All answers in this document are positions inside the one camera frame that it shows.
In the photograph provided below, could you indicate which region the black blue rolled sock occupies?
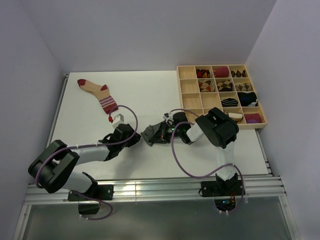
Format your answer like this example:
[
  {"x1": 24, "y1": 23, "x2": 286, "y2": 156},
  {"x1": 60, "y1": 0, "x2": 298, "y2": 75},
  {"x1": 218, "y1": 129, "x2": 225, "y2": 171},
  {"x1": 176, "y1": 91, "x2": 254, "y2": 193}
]
[{"x1": 237, "y1": 92, "x2": 258, "y2": 107}]

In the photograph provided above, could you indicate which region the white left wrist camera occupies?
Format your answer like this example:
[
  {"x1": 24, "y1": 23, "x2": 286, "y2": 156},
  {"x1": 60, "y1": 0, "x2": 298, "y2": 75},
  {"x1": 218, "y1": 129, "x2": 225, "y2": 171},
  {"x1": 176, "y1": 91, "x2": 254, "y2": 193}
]
[{"x1": 108, "y1": 114, "x2": 125, "y2": 129}]

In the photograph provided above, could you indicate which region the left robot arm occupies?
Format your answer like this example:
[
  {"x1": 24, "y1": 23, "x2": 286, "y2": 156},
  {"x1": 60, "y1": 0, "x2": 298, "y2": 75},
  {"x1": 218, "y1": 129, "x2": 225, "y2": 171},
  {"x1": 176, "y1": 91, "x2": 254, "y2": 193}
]
[{"x1": 28, "y1": 123, "x2": 141, "y2": 200}]

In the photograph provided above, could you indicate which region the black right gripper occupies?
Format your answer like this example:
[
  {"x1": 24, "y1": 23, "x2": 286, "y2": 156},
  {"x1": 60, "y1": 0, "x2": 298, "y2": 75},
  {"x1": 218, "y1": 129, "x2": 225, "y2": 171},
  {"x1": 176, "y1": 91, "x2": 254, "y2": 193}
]
[{"x1": 150, "y1": 121, "x2": 183, "y2": 144}]

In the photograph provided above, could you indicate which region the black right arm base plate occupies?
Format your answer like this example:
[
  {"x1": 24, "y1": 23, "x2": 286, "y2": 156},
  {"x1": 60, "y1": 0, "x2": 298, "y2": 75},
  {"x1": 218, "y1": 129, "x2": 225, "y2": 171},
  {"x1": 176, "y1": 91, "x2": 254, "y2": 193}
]
[{"x1": 198, "y1": 179, "x2": 246, "y2": 213}]

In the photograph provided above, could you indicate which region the wooden compartment tray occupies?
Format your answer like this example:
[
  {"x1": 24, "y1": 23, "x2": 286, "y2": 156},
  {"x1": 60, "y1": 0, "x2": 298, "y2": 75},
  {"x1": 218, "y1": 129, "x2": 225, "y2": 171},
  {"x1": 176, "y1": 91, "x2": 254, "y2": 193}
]
[{"x1": 176, "y1": 64, "x2": 267, "y2": 129}]

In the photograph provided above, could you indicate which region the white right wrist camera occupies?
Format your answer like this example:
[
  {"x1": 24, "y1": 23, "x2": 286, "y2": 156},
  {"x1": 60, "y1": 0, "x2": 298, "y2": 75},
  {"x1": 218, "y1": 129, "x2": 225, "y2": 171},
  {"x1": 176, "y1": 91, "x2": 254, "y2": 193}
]
[{"x1": 163, "y1": 112, "x2": 174, "y2": 126}]

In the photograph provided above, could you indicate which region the brown white argyle rolled sock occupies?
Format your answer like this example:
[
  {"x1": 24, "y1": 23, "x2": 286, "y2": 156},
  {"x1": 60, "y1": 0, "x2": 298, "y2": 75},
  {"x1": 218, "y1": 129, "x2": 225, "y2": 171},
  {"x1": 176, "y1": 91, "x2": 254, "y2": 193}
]
[{"x1": 230, "y1": 69, "x2": 247, "y2": 78}]

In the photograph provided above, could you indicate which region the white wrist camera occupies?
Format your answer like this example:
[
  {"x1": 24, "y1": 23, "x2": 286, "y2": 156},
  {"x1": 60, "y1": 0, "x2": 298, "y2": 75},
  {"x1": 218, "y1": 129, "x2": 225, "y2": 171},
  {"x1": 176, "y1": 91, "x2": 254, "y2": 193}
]
[
  {"x1": 108, "y1": 114, "x2": 125, "y2": 129},
  {"x1": 163, "y1": 112, "x2": 174, "y2": 126}
]

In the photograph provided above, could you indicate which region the magenta purple rolled sock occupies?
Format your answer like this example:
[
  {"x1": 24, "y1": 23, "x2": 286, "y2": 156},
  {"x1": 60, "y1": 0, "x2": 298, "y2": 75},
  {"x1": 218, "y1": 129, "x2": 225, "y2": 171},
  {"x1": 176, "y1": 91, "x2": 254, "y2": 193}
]
[{"x1": 244, "y1": 113, "x2": 262, "y2": 124}]

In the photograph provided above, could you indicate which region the red orange argyle rolled sock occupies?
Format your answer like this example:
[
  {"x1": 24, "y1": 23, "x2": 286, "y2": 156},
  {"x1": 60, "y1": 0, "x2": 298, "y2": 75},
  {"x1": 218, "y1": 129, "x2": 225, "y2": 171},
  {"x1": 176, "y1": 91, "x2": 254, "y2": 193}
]
[{"x1": 195, "y1": 68, "x2": 211, "y2": 78}]

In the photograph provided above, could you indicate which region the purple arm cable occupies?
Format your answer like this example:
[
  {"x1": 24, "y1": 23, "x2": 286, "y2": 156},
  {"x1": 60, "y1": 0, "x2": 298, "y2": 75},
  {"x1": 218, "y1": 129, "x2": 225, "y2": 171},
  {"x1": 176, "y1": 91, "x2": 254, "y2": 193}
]
[
  {"x1": 34, "y1": 104, "x2": 140, "y2": 221},
  {"x1": 164, "y1": 108, "x2": 247, "y2": 215}
]

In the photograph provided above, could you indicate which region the tan orange argyle sock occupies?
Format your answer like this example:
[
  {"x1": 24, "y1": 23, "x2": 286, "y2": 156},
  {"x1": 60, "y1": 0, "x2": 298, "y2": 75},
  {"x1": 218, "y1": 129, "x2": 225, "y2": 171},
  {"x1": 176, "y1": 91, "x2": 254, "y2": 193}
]
[{"x1": 198, "y1": 79, "x2": 215, "y2": 93}]

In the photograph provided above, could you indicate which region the grey brown argyle rolled sock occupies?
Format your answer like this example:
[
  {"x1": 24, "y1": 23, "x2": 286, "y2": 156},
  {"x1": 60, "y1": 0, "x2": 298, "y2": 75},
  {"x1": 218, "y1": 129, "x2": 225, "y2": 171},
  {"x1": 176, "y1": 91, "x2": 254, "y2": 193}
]
[{"x1": 235, "y1": 82, "x2": 253, "y2": 92}]

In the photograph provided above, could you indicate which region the brown tan argyle rolled sock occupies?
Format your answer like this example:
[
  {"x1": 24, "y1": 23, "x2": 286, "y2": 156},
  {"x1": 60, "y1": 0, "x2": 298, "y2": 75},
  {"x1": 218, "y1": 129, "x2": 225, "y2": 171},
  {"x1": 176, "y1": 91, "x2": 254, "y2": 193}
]
[{"x1": 216, "y1": 80, "x2": 233, "y2": 92}]

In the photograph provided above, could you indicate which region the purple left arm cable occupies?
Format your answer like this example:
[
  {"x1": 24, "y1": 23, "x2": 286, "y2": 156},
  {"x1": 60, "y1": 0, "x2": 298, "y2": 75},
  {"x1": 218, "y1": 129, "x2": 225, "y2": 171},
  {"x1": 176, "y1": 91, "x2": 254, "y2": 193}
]
[{"x1": 34, "y1": 104, "x2": 140, "y2": 221}]

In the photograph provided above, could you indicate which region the black white striped rolled sock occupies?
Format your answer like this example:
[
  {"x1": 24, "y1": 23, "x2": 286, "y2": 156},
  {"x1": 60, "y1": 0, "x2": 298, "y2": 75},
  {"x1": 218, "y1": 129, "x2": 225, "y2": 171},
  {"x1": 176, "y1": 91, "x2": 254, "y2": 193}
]
[{"x1": 221, "y1": 97, "x2": 239, "y2": 108}]

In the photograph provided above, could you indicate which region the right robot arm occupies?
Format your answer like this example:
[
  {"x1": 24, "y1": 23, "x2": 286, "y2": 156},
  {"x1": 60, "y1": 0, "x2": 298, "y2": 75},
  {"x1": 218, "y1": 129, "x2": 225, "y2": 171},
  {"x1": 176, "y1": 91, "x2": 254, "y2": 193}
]
[{"x1": 146, "y1": 107, "x2": 241, "y2": 195}]

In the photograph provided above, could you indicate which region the tan sock with purple stripes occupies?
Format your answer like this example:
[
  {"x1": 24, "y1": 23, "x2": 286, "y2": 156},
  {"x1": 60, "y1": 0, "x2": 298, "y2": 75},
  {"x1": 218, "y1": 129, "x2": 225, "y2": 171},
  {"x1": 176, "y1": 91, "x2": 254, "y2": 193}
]
[{"x1": 77, "y1": 79, "x2": 119, "y2": 114}]

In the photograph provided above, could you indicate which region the crimson rolled sock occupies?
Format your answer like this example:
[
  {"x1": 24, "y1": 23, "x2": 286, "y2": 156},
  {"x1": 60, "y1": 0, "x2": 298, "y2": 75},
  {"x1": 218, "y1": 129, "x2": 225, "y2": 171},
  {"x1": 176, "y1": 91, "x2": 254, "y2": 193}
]
[{"x1": 213, "y1": 66, "x2": 229, "y2": 78}]

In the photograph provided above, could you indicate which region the beige rolled sock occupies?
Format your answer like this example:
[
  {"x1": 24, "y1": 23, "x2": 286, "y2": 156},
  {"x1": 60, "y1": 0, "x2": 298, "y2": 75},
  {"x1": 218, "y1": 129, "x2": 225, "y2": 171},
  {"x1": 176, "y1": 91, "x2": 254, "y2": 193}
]
[{"x1": 225, "y1": 112, "x2": 243, "y2": 123}]

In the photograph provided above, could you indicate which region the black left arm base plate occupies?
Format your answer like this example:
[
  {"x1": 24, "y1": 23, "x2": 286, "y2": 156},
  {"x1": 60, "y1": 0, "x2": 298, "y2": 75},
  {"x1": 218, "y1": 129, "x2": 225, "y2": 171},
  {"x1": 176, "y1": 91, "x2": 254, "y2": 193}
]
[{"x1": 68, "y1": 184, "x2": 115, "y2": 216}]

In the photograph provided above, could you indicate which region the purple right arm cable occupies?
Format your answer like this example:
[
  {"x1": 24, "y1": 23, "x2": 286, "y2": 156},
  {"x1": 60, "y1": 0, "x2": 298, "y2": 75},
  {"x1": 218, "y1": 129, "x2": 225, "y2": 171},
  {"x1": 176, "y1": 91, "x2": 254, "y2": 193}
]
[{"x1": 164, "y1": 108, "x2": 247, "y2": 215}]

